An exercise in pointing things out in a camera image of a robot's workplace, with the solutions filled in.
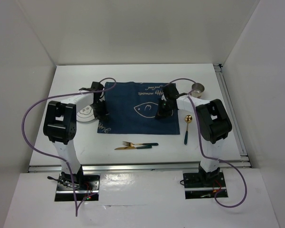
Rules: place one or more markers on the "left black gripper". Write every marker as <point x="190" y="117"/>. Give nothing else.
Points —
<point x="102" y="115"/>

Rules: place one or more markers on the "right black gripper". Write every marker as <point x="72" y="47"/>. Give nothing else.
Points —
<point x="161" y="113"/>

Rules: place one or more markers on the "dark blue cloth placemat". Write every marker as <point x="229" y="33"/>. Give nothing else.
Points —
<point x="132" y="108"/>

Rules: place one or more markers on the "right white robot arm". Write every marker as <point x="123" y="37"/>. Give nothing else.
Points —
<point x="213" y="125"/>

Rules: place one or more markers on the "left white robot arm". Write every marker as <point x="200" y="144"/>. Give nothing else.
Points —
<point x="60" y="126"/>

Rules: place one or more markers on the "white round plate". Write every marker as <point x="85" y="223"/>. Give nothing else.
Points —
<point x="85" y="115"/>

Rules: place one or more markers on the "metal cup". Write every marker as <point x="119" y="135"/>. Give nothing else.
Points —
<point x="197" y="90"/>

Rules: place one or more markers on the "gold spoon green handle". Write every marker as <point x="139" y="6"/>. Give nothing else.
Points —
<point x="188" y="120"/>

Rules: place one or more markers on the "gold fork green handle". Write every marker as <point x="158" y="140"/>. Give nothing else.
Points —
<point x="142" y="144"/>

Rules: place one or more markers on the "gold knife green handle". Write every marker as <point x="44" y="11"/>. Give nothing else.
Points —
<point x="134" y="148"/>

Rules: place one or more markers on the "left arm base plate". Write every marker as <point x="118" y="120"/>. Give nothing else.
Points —
<point x="89" y="189"/>

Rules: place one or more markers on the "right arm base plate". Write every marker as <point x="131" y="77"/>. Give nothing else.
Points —
<point x="196" y="189"/>

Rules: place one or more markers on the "aluminium frame rail right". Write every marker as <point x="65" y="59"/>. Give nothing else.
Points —
<point x="231" y="112"/>

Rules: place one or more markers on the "aluminium frame rail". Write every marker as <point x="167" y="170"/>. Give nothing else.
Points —
<point x="231" y="112"/>
<point x="127" y="167"/>

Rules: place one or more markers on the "aluminium frame rail front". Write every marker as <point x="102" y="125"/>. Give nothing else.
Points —
<point x="127" y="167"/>

